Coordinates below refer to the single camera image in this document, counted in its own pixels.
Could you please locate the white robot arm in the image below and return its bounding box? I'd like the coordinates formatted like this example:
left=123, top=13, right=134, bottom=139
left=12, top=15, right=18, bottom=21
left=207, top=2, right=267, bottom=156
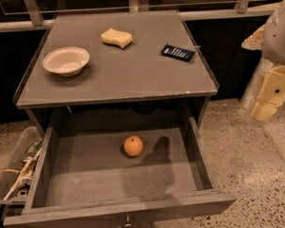
left=240, top=0, right=285, bottom=122

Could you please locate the grey cabinet counter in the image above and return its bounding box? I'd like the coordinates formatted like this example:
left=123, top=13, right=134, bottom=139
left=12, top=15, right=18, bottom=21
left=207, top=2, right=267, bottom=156
left=14, top=10, right=219, bottom=124

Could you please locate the metal railing with glass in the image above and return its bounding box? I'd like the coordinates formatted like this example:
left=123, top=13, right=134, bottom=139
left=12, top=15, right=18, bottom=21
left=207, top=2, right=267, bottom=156
left=0, top=0, right=283, bottom=32

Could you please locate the metal drawer handle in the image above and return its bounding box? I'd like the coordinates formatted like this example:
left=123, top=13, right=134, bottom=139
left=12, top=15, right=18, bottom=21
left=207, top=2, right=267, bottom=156
left=123, top=215, right=133, bottom=228

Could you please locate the orange fruit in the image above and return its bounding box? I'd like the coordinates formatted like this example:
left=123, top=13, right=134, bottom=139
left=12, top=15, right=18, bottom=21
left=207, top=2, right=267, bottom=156
left=123, top=136, right=143, bottom=157

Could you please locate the yellow sponge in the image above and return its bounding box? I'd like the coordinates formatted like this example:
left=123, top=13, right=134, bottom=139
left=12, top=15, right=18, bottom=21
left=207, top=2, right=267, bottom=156
left=101, top=28, right=133, bottom=48

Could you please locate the clear plastic storage bin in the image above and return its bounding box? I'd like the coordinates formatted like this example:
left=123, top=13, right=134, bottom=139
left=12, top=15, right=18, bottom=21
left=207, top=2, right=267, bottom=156
left=0, top=126, right=43, bottom=204

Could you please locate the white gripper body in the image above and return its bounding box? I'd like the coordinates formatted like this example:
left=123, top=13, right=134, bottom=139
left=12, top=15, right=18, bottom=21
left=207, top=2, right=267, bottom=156
left=261, top=0, right=285, bottom=65

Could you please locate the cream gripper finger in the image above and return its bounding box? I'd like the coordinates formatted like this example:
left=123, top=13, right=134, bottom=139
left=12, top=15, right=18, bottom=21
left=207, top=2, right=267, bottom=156
left=241, top=26, right=264, bottom=50
left=251, top=66, right=285, bottom=122

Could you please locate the open grey top drawer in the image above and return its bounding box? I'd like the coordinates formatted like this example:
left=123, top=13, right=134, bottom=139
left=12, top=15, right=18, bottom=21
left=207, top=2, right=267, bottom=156
left=4, top=119, right=236, bottom=228

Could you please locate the white paper bowl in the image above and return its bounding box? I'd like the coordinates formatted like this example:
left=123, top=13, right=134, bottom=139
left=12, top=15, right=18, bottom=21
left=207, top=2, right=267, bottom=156
left=43, top=47, right=90, bottom=77

